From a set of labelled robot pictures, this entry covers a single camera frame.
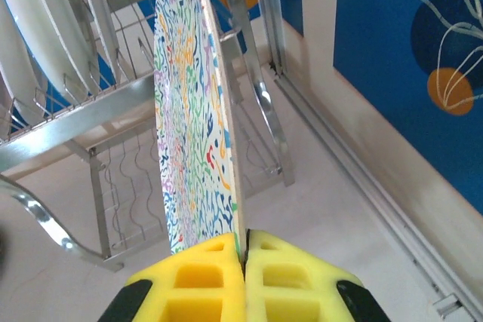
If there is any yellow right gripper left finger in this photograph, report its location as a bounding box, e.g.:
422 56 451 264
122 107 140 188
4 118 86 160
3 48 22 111
97 233 248 322

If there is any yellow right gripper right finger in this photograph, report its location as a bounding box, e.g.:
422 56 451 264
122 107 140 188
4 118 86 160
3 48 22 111
243 228 392 322

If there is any colourful squiggle print plate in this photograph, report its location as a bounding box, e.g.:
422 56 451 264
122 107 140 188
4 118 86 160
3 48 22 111
152 0 246 257

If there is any blue fleck white plate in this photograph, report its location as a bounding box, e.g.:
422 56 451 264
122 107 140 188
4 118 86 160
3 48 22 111
73 0 122 78

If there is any grid line plate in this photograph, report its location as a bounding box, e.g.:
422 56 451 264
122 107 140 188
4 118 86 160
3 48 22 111
0 0 97 93

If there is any steel two-tier dish rack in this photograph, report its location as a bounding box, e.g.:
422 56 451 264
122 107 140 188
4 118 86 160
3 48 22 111
0 0 297 274

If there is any aluminium side frame rail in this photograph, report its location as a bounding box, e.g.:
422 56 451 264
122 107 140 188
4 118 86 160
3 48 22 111
273 69 483 322

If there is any aluminium frame post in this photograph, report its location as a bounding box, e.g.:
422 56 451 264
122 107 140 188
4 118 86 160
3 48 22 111
251 0 290 76

